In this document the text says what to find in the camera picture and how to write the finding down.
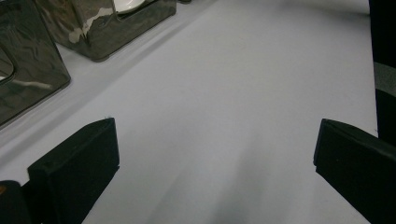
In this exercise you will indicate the black metal stand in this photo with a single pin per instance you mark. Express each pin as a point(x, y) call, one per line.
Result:
point(384, 31)

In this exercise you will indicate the translucent grey storage bin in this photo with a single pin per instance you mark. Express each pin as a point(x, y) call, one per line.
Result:
point(37, 56)
point(102, 43)

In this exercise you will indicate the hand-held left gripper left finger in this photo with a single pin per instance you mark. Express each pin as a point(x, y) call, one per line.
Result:
point(77, 168)

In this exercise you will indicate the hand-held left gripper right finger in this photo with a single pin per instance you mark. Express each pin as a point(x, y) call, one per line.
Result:
point(358, 165)

